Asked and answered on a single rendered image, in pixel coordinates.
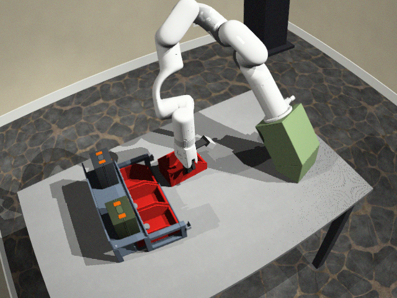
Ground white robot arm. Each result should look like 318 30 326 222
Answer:
152 0 295 149

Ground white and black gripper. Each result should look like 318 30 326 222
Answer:
174 141 197 174

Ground olive green case with orange latches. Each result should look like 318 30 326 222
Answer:
105 196 140 240

